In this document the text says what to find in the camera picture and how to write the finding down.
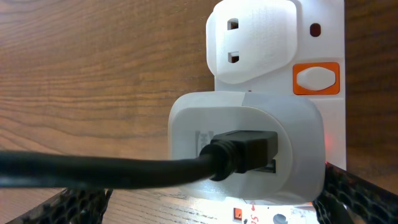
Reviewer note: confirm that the white USB wall adapter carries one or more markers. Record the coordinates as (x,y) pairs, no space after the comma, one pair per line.
(248,146)

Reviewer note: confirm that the white power strip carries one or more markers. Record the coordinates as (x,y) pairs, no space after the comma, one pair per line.
(279,69)

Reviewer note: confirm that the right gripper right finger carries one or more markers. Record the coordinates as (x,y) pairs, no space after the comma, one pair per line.
(344,191)

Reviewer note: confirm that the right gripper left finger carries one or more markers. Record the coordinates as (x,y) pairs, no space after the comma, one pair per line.
(70,206)

